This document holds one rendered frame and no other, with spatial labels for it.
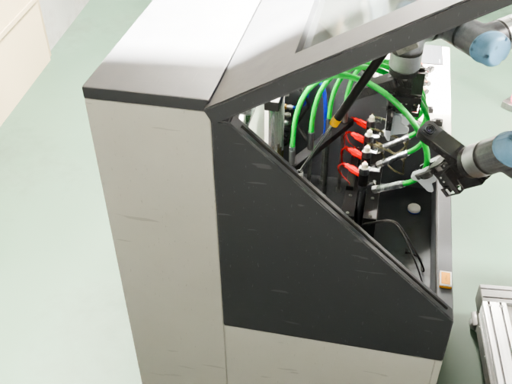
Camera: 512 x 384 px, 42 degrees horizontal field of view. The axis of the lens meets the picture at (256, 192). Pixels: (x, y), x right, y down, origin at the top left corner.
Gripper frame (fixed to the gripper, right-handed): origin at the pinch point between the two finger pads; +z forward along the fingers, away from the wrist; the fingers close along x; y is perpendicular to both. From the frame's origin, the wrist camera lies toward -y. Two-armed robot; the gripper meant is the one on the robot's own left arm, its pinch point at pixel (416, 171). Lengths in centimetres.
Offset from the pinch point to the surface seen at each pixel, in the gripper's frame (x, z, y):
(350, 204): -4.1, 31.0, 2.0
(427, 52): 85, 74, -14
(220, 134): -37, -6, -36
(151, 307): -64, 47, -10
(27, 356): -100, 155, -14
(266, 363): -49, 43, 22
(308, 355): -41, 33, 26
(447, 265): -1.9, 11.8, 27.3
